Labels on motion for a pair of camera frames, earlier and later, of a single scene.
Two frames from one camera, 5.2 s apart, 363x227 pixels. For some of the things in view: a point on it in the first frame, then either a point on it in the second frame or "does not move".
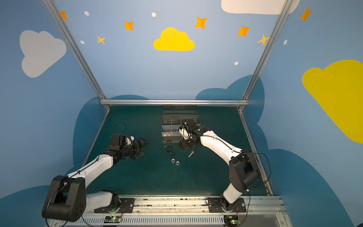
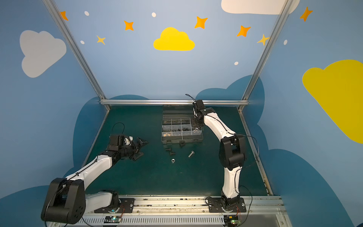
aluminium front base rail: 188,211 does not move
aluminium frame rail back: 243,102 does not move
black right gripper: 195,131 → 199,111
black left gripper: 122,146 does not move
